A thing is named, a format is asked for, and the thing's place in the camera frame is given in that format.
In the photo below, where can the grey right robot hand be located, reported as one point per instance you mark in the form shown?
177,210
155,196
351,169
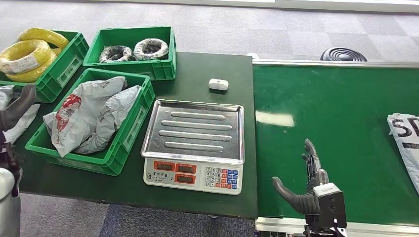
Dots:
302,202

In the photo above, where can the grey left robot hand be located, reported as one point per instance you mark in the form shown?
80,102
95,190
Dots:
19,104

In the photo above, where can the grey package with red print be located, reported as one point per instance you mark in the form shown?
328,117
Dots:
111,117
82,108

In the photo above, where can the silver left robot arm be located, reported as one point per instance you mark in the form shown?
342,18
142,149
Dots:
8,209

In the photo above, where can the small grey plastic package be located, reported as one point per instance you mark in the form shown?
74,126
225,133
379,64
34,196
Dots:
5,96

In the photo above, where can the green conveyor belt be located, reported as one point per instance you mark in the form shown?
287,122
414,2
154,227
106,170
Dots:
327,95

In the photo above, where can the white package with black letters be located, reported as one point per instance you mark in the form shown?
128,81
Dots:
409,144

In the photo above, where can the green crate holding yellow coils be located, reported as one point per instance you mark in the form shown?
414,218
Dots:
60,72

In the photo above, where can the large green plastic crate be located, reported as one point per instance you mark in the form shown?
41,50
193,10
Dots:
137,117

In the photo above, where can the electronic scale with steel tray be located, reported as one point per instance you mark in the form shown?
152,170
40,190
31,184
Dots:
194,130

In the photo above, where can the green crate holding wrapped coils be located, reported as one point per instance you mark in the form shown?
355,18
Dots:
129,34

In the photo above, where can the small white plastic device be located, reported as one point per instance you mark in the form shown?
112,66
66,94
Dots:
218,84

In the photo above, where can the black ribbed round disc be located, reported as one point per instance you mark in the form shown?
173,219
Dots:
343,54

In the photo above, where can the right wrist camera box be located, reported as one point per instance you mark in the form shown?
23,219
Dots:
330,204

